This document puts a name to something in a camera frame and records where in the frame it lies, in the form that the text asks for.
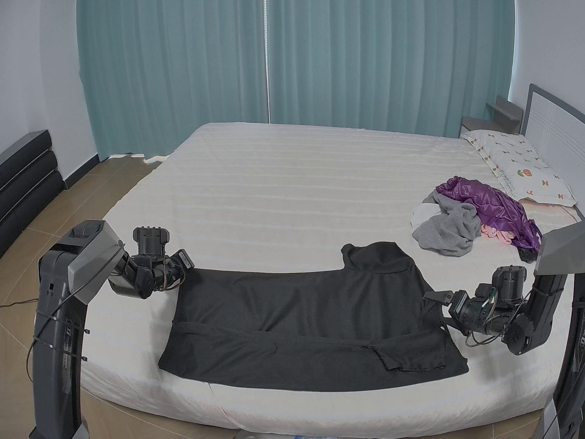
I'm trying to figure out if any white garment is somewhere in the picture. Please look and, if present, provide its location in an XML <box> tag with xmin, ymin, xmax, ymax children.
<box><xmin>410</xmin><ymin>202</ymin><xmax>439</xmax><ymax>227</ymax></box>

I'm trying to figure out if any bed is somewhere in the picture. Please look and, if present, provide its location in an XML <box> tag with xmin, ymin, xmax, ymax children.
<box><xmin>57</xmin><ymin>83</ymin><xmax>585</xmax><ymax>429</ymax></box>

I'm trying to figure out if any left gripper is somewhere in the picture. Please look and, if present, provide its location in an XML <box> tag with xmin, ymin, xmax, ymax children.
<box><xmin>155</xmin><ymin>256</ymin><xmax>189</xmax><ymax>290</ymax></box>

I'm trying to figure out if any black T-shirt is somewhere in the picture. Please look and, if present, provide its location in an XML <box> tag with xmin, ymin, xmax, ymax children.
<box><xmin>158</xmin><ymin>241</ymin><xmax>470</xmax><ymax>391</ymax></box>

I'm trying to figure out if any grey garment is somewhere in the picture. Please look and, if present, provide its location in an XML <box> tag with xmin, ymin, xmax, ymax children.
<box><xmin>411</xmin><ymin>195</ymin><xmax>481</xmax><ymax>258</ymax></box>

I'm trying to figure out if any blue-green curtain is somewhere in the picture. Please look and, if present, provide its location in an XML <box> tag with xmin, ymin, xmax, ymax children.
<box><xmin>266</xmin><ymin>0</ymin><xmax>517</xmax><ymax>138</ymax></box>
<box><xmin>77</xmin><ymin>0</ymin><xmax>270</xmax><ymax>161</ymax></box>

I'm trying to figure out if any grey bedside table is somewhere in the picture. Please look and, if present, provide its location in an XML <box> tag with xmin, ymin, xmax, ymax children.
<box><xmin>461</xmin><ymin>95</ymin><xmax>523</xmax><ymax>137</ymax></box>

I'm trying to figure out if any purple satin garment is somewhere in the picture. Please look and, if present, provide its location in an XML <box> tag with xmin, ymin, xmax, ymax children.
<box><xmin>435</xmin><ymin>177</ymin><xmax>542</xmax><ymax>251</ymax></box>

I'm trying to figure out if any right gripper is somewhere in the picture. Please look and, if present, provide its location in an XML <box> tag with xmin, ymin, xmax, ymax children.
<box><xmin>424</xmin><ymin>291</ymin><xmax>497</xmax><ymax>335</ymax></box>

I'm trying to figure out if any white printed pillow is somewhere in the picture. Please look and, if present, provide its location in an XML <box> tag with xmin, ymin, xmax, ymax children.
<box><xmin>461</xmin><ymin>129</ymin><xmax>577</xmax><ymax>208</ymax></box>

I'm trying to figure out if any pink garment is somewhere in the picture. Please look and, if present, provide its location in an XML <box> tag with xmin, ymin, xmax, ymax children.
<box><xmin>477</xmin><ymin>224</ymin><xmax>515</xmax><ymax>246</ymax></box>

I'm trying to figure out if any black cable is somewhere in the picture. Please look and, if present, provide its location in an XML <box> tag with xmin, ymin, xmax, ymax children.
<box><xmin>462</xmin><ymin>323</ymin><xmax>503</xmax><ymax>349</ymax></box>

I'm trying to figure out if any black chest of drawers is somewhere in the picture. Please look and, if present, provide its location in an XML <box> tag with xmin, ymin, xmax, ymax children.
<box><xmin>0</xmin><ymin>129</ymin><xmax>65</xmax><ymax>257</ymax></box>

